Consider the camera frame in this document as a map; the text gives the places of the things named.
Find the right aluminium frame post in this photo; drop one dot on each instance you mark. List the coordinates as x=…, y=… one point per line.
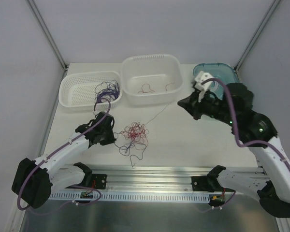
x=258, y=32

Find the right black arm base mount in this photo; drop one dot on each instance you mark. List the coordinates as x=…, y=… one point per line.
x=202, y=183

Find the white slotted cable duct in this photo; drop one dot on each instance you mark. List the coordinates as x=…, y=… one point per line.
x=131, y=196

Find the aluminium frame post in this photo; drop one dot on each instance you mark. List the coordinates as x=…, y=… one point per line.
x=258, y=32
x=47, y=34

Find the teal transparent plastic tray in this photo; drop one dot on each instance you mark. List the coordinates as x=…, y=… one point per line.
x=220, y=71

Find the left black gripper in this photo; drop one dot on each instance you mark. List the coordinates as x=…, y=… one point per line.
x=106, y=130

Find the white plastic tub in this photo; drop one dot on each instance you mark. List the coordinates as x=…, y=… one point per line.
x=151, y=79

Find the aluminium mounting rail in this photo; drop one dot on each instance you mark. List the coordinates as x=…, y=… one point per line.
x=149, y=179

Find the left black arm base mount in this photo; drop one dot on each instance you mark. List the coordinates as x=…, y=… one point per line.
x=99, y=181

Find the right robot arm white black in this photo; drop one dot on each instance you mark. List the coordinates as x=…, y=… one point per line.
x=257, y=133

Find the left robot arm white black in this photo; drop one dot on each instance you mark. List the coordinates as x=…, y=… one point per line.
x=35, y=180

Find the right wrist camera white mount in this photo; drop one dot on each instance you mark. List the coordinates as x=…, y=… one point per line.
x=202, y=83

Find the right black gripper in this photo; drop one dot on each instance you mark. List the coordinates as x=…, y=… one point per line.
x=199, y=106

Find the left aluminium frame post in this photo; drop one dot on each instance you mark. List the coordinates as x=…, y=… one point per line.
x=47, y=34

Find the white perforated basket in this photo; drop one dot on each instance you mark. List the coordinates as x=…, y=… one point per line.
x=88, y=91

